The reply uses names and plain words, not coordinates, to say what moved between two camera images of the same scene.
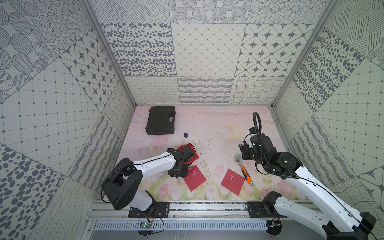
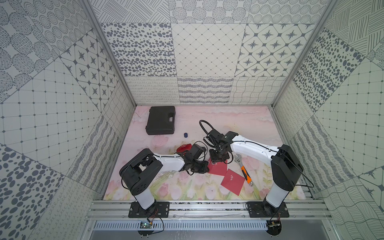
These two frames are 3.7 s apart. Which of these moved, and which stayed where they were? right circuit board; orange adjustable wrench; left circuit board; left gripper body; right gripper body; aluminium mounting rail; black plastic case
Moved: left gripper body; right gripper body
Stayed: orange adjustable wrench; right circuit board; left circuit board; black plastic case; aluminium mounting rail
